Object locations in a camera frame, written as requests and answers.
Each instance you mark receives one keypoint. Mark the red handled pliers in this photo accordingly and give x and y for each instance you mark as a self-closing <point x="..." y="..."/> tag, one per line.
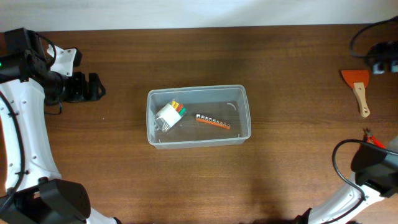
<point x="370" y="138"/>

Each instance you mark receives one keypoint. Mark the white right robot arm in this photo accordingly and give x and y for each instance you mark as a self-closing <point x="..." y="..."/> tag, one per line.
<point x="374" y="166"/>

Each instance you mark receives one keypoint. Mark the clear case of coloured bits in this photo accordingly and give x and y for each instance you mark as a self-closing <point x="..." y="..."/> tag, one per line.
<point x="168" y="116"/>

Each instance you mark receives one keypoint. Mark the red scraper with wooden handle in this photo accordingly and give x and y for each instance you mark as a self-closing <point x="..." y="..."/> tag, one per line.
<point x="358" y="80"/>

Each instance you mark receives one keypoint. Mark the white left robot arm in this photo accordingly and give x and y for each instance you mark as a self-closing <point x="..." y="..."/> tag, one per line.
<point x="32" y="78"/>

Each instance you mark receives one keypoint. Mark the orange socket rail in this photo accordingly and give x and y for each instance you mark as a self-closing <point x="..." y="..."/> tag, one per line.
<point x="215" y="122"/>

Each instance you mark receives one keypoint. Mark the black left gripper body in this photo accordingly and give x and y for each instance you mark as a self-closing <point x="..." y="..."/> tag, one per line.
<point x="75" y="88"/>

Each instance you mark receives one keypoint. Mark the clear plastic container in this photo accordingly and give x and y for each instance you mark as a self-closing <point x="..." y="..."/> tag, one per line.
<point x="228" y="103"/>

